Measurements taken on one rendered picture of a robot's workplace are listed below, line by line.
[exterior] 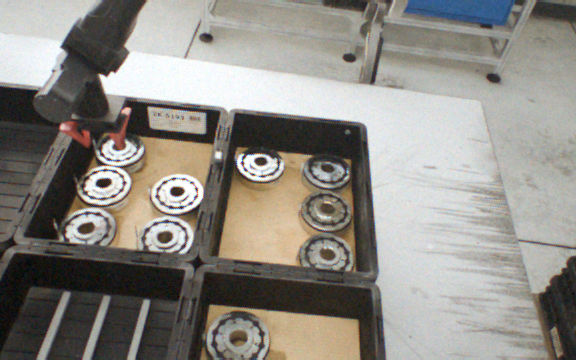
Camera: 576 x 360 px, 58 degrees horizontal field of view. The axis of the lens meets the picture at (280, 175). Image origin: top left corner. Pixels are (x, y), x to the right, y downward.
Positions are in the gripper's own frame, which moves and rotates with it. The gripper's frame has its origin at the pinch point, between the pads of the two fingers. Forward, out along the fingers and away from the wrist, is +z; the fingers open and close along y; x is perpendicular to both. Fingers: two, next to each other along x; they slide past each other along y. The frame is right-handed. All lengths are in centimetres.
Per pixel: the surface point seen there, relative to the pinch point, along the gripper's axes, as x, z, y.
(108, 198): -5.6, 9.4, 0.3
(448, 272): -2, 31, 71
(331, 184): 5.4, 12.8, 43.4
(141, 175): 3.9, 13.1, 3.4
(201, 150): 13.6, 14.4, 14.2
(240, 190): 3.2, 14.6, 24.5
